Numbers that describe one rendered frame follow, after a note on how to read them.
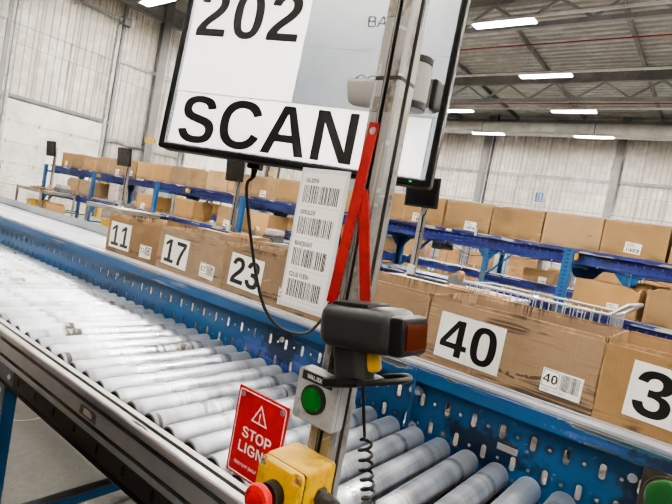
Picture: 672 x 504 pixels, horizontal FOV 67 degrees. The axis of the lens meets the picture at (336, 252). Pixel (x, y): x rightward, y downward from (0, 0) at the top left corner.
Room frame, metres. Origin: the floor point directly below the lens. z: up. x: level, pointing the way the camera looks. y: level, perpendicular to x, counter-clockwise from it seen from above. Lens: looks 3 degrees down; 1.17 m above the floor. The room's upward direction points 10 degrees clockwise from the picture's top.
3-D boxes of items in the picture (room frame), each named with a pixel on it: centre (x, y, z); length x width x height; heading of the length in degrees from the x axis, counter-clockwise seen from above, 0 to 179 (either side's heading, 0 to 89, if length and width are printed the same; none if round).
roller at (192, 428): (1.11, 0.10, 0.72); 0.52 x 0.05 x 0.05; 143
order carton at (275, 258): (1.70, 0.13, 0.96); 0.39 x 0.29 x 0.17; 52
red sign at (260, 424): (0.68, 0.04, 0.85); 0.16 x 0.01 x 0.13; 53
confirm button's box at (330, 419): (0.64, -0.01, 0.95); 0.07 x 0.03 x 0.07; 53
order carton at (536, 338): (1.23, -0.49, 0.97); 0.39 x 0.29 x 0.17; 53
